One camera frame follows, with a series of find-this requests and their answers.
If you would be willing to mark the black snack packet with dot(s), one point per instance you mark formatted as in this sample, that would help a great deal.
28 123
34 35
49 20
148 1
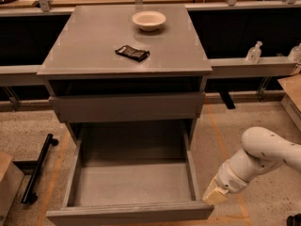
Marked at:
132 53

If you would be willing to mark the grey drawer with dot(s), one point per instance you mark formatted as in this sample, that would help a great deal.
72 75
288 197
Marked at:
128 107
131 172

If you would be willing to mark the grey drawer cabinet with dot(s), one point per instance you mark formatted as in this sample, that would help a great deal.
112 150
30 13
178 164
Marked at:
126 85

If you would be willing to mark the cardboard box left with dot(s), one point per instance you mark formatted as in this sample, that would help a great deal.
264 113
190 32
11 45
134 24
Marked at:
10 179

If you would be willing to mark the black metal bar stand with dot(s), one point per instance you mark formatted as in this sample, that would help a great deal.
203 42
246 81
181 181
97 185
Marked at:
29 195

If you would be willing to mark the grey top drawer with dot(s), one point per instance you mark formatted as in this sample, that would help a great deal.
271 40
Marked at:
128 107

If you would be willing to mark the grey metal rail shelf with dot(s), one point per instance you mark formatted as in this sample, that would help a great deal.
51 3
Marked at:
244 67

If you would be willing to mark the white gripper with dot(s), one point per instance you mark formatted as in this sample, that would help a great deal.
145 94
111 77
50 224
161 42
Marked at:
229 177

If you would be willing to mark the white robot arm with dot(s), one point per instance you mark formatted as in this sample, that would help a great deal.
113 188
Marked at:
262 151

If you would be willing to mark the cardboard box right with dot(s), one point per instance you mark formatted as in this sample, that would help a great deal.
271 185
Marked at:
292 98

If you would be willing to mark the white bowl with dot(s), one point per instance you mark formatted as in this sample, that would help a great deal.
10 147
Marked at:
148 20

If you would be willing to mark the cardboard box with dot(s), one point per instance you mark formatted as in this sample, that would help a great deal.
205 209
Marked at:
10 179
292 98

